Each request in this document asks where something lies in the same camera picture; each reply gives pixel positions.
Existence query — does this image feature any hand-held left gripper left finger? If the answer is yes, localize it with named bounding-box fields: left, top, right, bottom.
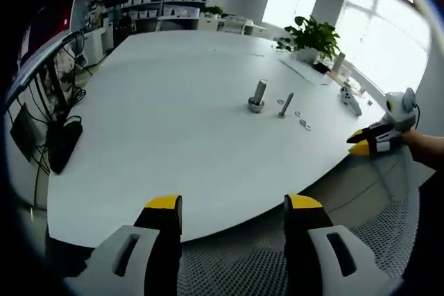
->
left=64, top=194, right=184, bottom=296

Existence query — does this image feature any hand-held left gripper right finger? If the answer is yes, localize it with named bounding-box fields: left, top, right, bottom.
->
left=283, top=193, right=413, bottom=296

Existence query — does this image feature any small threaded steel stud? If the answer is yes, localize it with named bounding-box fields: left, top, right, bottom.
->
left=277, top=92, right=296, bottom=119

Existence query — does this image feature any large threaded steel stud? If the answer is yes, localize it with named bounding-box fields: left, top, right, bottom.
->
left=246, top=78, right=268, bottom=114

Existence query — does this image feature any person's right hand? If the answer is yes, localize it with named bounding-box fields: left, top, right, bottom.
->
left=401, top=128, right=427, bottom=154

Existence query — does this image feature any white game controller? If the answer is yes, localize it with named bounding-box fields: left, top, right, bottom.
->
left=339, top=87, right=364, bottom=117

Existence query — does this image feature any white bottle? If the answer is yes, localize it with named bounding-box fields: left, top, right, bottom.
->
left=333, top=51, right=346, bottom=72

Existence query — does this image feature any flat black item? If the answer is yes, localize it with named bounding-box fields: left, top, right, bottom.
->
left=313, top=61, right=331, bottom=76

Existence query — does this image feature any large bright window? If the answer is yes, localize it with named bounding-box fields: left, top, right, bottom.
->
left=262, top=0, right=433, bottom=93

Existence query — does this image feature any white paper sheet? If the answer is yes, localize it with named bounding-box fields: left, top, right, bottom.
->
left=278, top=58, right=330, bottom=86

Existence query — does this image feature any green potted plant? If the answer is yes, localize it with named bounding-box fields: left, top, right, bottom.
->
left=276, top=15, right=341, bottom=65

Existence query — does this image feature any black bag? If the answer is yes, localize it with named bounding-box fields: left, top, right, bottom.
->
left=48, top=116, right=85, bottom=175

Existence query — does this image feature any black box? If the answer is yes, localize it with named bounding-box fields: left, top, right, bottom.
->
left=9, top=103, right=36, bottom=162

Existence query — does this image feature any white counter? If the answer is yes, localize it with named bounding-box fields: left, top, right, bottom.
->
left=157, top=14, right=268, bottom=36

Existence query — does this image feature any small green plant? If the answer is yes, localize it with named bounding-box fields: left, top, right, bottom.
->
left=203, top=5, right=225, bottom=19

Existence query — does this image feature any white cabinet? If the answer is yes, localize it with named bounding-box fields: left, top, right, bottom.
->
left=82, top=26, right=116, bottom=65

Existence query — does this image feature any grey side desk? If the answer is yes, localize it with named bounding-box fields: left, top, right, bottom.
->
left=4, top=31, right=85, bottom=110

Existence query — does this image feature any computer monitor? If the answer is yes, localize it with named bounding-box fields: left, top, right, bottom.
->
left=19, top=0, right=87, bottom=63

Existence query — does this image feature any black cable bundle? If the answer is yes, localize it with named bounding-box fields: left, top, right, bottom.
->
left=29, top=31, right=88, bottom=186

